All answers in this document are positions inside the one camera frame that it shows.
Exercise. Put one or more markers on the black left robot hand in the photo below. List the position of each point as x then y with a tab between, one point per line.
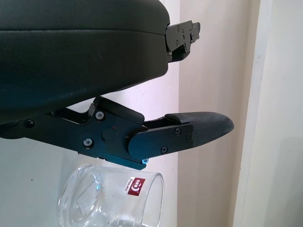
71	59

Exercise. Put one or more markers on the clear glass cup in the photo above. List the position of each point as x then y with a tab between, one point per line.
106	203

